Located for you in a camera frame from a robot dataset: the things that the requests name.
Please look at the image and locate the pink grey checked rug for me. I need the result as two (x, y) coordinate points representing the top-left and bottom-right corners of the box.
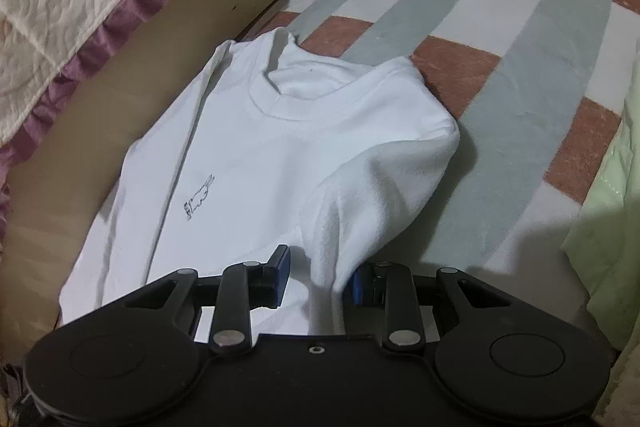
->
(240, 0), (640, 338)

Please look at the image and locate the white t-shirt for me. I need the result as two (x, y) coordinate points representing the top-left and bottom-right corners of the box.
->
(60, 29), (461, 343)

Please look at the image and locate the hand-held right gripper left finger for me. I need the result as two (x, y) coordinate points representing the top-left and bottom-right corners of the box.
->
(124, 245), (292, 355)

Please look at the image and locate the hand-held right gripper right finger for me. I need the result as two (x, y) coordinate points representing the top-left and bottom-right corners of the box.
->
(351, 259), (512, 350)

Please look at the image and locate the white quilt with purple ruffle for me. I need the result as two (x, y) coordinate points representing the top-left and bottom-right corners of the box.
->
(0, 0), (331, 258)

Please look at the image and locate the light green cloth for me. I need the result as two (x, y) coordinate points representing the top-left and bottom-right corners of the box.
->
(560, 57), (640, 353)

